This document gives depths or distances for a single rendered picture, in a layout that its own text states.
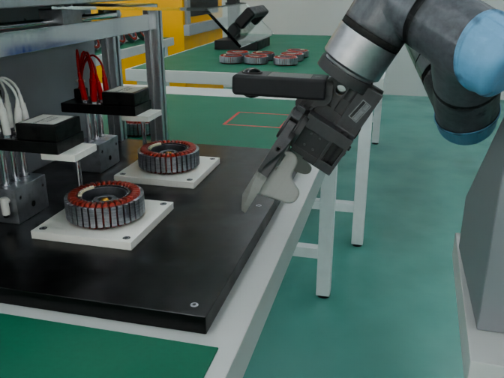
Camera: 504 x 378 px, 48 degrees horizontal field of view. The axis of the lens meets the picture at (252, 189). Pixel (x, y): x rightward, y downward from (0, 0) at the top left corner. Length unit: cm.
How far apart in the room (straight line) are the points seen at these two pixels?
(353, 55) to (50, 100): 68
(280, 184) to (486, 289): 25
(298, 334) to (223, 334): 132
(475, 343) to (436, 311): 150
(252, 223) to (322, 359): 106
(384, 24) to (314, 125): 14
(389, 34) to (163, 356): 41
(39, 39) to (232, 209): 37
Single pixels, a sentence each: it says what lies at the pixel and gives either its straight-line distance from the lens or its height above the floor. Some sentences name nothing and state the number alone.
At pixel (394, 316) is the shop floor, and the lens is 208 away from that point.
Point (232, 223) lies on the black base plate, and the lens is 82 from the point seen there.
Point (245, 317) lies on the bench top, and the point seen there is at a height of 75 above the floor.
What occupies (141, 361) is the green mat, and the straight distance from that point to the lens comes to 59.
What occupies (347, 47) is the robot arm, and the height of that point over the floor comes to 103.
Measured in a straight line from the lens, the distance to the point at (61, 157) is 81.
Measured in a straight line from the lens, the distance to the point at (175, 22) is 448.
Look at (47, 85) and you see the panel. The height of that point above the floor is 92.
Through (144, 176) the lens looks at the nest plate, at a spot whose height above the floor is 78.
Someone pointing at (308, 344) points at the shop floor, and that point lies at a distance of 189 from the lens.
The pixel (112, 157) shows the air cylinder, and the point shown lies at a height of 79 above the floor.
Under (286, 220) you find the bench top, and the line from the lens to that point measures 89.
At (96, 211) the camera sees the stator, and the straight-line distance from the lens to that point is 78.
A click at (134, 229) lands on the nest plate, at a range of 79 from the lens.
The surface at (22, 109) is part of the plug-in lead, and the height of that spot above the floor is 93.
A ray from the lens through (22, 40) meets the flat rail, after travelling 83.
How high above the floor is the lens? 110
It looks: 20 degrees down
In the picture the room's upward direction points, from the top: straight up
